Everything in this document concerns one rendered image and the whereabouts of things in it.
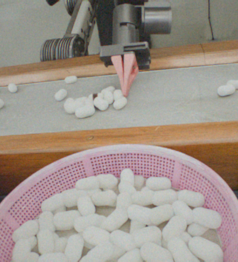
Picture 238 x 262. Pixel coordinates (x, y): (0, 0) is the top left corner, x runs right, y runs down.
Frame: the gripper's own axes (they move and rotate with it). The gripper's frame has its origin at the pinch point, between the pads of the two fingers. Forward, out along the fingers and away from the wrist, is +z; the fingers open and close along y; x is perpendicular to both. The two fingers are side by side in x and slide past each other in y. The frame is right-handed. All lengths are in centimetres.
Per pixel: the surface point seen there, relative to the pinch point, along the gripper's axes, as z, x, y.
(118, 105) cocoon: 4.1, -2.8, -0.7
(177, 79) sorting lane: -5.5, 6.7, 10.6
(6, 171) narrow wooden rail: 17.7, -11.0, -17.4
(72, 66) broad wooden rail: -14.0, 11.3, -16.3
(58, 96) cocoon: -0.7, 1.4, -15.0
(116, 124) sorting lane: 8.7, -5.3, -0.5
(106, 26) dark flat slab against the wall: -134, 149, -44
